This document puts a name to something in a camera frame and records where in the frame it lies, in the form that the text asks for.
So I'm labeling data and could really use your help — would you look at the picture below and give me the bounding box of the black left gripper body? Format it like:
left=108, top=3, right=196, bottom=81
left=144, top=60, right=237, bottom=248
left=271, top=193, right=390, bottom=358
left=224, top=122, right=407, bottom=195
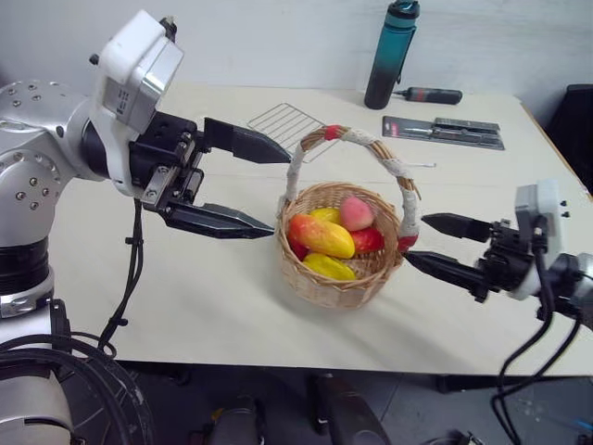
left=128, top=110, right=212, bottom=220

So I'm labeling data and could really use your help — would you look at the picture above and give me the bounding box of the black looped cable bundle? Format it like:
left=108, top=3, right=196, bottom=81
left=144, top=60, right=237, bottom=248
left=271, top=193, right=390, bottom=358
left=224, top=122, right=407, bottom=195
left=0, top=332, right=157, bottom=445

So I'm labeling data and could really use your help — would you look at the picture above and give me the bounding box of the small yellow mango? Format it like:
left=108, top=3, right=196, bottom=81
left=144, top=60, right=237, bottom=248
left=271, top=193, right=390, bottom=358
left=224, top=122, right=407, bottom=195
left=302, top=252, right=358, bottom=283

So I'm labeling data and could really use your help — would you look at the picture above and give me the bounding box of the black table frame bar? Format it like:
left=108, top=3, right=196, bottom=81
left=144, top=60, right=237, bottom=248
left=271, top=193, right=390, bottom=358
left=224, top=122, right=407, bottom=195
left=434, top=373, right=593, bottom=395

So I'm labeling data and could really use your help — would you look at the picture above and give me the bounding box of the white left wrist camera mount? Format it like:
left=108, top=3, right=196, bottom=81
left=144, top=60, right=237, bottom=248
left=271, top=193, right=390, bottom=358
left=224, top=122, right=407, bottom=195
left=89, top=8, right=185, bottom=198

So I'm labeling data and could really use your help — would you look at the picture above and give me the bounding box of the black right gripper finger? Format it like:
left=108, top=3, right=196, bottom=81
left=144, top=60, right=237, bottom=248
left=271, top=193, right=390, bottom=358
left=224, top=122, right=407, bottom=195
left=420, top=212, right=494, bottom=243
left=401, top=250, right=485, bottom=292

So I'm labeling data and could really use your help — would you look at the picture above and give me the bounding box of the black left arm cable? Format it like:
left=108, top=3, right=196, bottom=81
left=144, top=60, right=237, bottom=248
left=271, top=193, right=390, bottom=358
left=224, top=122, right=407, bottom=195
left=95, top=197, right=145, bottom=359

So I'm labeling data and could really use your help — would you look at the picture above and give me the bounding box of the black tool package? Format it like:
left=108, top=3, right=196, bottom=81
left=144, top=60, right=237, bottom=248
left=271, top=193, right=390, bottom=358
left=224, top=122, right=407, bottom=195
left=382, top=115, right=507, bottom=152

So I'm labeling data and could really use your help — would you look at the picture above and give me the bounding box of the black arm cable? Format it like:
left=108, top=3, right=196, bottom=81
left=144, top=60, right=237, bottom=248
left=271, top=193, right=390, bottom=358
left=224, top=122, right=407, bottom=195
left=489, top=226, right=586, bottom=445
left=95, top=197, right=145, bottom=359

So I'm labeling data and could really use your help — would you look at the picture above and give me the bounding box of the pink peach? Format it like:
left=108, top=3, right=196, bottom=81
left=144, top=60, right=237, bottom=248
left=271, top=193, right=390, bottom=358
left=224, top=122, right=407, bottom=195
left=340, top=196, right=376, bottom=233

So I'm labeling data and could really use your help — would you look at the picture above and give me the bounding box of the teal and black water bottle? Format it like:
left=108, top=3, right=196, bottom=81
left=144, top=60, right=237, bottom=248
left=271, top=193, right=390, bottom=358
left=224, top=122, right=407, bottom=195
left=363, top=0, right=421, bottom=111

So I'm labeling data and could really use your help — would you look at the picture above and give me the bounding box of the yellow fruit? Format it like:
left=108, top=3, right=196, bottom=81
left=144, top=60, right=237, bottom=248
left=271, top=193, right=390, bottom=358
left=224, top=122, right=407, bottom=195
left=309, top=207, right=344, bottom=226

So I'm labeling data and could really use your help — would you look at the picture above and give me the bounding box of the dark rounded shape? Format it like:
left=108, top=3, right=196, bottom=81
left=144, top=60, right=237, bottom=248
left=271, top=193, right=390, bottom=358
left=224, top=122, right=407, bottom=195
left=186, top=393, right=269, bottom=445

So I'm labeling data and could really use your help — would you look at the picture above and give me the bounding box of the large red-yellow mango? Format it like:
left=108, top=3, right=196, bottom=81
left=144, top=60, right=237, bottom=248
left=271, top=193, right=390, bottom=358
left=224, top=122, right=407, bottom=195
left=287, top=213, right=357, bottom=261

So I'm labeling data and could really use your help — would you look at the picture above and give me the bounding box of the dark red fruit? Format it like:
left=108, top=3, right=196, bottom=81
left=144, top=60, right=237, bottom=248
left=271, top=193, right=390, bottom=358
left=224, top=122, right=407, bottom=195
left=288, top=237, right=310, bottom=262

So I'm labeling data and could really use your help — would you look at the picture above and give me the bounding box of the black chair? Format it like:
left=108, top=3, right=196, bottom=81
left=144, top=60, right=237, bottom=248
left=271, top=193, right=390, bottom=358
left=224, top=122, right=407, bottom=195
left=545, top=83, right=593, bottom=197

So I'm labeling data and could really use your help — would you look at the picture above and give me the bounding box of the wicker basket with handle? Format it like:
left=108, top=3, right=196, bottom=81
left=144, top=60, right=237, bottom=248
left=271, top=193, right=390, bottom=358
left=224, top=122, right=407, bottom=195
left=275, top=123, right=423, bottom=312

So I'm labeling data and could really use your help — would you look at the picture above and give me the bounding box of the metal wire rack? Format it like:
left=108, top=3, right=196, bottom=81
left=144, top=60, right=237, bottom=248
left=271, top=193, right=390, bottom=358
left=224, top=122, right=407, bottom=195
left=246, top=102, right=342, bottom=165

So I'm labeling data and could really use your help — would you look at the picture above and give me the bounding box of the black electric screwdriver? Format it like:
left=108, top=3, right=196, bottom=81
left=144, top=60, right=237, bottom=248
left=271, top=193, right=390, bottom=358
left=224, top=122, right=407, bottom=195
left=393, top=86, right=464, bottom=107

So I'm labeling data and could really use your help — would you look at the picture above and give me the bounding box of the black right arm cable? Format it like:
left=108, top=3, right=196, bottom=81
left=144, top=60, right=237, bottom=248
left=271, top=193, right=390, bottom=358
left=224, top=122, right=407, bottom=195
left=489, top=226, right=586, bottom=445

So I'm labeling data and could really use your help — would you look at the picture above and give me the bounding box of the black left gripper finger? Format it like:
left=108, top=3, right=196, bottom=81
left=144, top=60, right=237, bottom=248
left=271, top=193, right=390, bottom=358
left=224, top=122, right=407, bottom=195
left=164, top=202, right=276, bottom=241
left=202, top=117, right=293, bottom=165

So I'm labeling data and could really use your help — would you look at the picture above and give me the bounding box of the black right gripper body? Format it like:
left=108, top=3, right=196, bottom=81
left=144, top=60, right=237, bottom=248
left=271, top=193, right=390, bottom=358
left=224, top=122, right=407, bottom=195
left=471, top=220, right=535, bottom=303

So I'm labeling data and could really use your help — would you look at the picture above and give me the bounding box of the silver robot body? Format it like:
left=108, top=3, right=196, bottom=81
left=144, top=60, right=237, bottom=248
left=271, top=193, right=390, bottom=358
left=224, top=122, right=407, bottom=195
left=0, top=370, right=78, bottom=445

